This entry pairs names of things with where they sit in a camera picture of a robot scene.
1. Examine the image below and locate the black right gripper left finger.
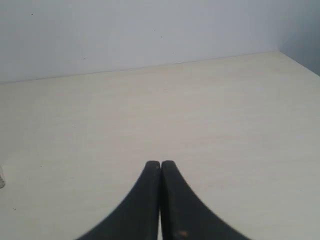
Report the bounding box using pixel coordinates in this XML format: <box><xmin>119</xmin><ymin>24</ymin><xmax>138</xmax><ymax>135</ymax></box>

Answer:
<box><xmin>79</xmin><ymin>161</ymin><xmax>161</xmax><ymax>240</ymax></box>

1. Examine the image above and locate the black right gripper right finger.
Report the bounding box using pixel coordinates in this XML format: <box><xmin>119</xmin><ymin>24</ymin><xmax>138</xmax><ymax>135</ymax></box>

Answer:
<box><xmin>161</xmin><ymin>160</ymin><xmax>247</xmax><ymax>240</ymax></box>

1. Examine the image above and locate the clear object at table edge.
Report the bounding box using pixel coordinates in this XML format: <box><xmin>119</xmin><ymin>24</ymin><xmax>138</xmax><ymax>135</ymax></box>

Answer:
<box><xmin>0</xmin><ymin>165</ymin><xmax>6</xmax><ymax>189</ymax></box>

